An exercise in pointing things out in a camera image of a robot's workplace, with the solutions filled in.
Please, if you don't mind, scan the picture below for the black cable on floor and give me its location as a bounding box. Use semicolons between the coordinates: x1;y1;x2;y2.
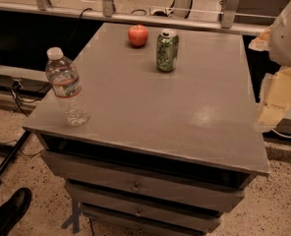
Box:
6;79;51;118

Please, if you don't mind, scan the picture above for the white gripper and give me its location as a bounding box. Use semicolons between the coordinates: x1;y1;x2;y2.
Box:
249;0;291;133

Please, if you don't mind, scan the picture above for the grey drawer cabinet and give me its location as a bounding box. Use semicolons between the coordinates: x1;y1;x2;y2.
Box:
25;24;269;236

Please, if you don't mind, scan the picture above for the clear plastic water bottle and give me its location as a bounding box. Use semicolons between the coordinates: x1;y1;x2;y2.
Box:
45;47;89;126

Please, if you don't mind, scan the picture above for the green soda can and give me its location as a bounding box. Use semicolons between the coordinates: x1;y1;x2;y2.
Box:
156;29;179;73

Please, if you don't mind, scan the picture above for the white power strip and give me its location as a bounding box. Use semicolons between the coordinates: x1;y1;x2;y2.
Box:
149;7;173;17

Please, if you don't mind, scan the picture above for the red apple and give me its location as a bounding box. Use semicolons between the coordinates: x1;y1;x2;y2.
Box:
128;25;148;47

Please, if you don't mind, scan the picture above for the black shoe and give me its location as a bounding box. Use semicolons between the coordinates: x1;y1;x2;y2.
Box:
0;187;31;236

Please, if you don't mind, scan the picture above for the black metal stand leg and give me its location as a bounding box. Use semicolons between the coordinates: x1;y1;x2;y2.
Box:
0;131;30;184

